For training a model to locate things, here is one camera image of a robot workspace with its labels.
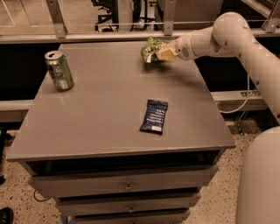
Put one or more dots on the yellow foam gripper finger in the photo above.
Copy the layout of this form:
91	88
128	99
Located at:
167	54

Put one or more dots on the green jalapeno chip bag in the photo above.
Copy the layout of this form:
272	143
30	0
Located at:
150	49

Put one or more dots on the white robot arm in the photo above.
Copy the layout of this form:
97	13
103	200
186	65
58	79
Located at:
258	199

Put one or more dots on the dark blue rxbar wrapper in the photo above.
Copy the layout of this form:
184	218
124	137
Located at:
154	117

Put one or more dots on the black office chair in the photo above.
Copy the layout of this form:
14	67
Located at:
109	21

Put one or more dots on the grey metal railing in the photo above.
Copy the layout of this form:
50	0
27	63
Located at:
61	21

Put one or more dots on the green soda can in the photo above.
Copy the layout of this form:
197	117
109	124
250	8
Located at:
59	70

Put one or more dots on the grey drawer cabinet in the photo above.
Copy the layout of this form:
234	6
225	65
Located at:
95	126

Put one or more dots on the top grey drawer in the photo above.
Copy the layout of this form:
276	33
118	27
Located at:
86	184

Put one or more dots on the grey drawer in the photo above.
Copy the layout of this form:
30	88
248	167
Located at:
148	217
86	184
135	203

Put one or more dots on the middle grey drawer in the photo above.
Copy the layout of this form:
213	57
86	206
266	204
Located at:
135	203

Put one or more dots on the bottom grey drawer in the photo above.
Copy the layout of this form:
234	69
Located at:
148	217

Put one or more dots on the black shoe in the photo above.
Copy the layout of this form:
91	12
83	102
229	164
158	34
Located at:
6	216

